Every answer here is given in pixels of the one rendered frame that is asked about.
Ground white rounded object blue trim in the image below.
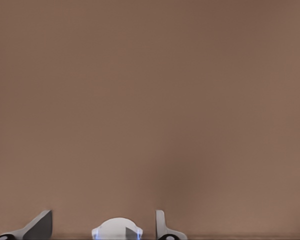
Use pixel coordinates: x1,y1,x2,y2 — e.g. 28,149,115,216
91,216,144,240

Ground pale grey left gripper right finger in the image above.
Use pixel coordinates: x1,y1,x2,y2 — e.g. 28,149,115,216
155,209,188,240

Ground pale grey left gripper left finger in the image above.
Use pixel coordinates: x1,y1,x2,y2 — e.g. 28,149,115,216
0,209,53,240

